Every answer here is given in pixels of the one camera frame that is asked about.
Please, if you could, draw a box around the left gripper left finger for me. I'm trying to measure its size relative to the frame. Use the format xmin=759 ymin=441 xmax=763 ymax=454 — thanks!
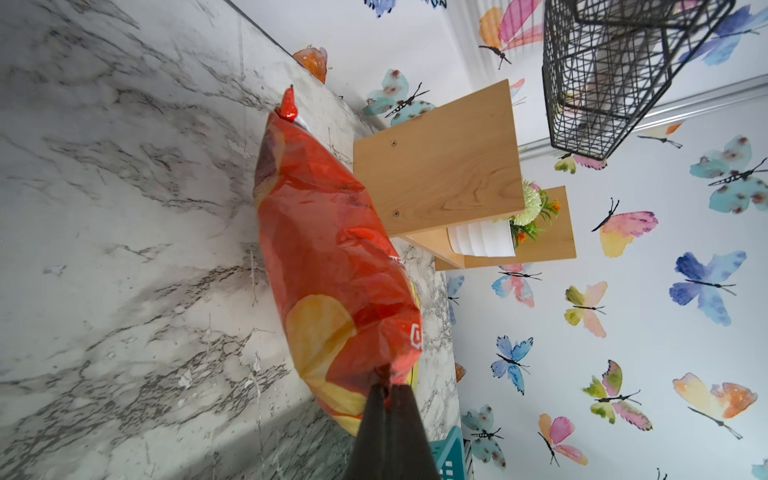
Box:
xmin=343 ymin=383 xmax=390 ymax=479

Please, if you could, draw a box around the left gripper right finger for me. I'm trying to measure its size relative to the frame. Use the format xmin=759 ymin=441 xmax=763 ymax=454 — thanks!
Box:
xmin=386 ymin=375 xmax=439 ymax=479

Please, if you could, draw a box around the red chips bag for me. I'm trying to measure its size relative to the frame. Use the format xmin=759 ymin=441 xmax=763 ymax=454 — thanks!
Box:
xmin=253 ymin=89 xmax=423 ymax=434

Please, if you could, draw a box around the teal plastic basket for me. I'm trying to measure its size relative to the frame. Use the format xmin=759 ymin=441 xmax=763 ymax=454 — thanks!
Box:
xmin=430 ymin=426 xmax=467 ymax=480

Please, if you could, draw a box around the yellow chips bag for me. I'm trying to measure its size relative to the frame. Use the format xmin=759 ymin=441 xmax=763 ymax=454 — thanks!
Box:
xmin=407 ymin=280 xmax=423 ymax=393

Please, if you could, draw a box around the white pot with orange flowers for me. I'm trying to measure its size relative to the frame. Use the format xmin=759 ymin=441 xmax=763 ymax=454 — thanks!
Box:
xmin=447 ymin=181 xmax=561 ymax=257

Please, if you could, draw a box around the wooden corner shelf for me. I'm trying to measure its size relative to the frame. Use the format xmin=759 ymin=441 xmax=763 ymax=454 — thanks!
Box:
xmin=353 ymin=80 xmax=577 ymax=271

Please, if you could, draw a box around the black wire wall basket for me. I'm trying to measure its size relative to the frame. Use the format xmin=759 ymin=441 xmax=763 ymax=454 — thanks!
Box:
xmin=542 ymin=0 xmax=735 ymax=160

